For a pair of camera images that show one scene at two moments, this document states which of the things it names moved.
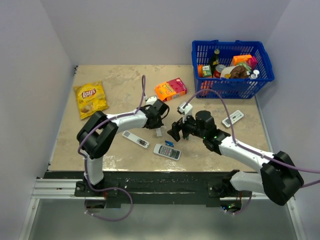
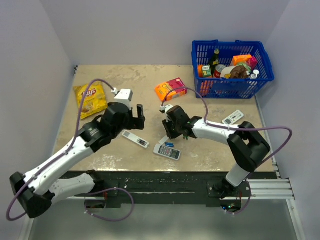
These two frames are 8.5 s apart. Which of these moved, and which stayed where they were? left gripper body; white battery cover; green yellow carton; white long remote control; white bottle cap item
Moved: left gripper body; white battery cover
Stayed: white bottle cap item; white long remote control; green yellow carton
